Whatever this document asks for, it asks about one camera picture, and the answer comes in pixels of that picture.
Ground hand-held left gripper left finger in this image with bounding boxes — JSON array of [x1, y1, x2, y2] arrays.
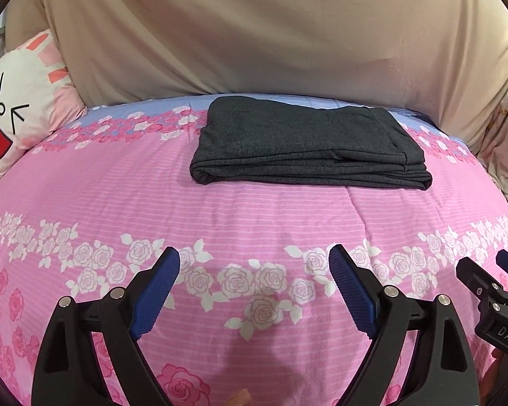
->
[[31, 246, 182, 406]]

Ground pink floral bed blanket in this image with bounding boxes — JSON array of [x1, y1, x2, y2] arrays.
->
[[0, 93, 508, 406]]

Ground cream floral cloth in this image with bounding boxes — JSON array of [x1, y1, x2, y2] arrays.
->
[[476, 34, 508, 221]]

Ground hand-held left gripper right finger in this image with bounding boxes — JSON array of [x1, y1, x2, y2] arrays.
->
[[328, 245, 480, 406]]

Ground cartoon face pillow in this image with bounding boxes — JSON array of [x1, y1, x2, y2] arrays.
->
[[0, 29, 87, 182]]

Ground beige cloth drape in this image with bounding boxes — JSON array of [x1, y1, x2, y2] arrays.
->
[[4, 0, 508, 161]]

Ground dark grey pants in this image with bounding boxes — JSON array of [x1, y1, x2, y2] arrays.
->
[[190, 96, 432, 191]]

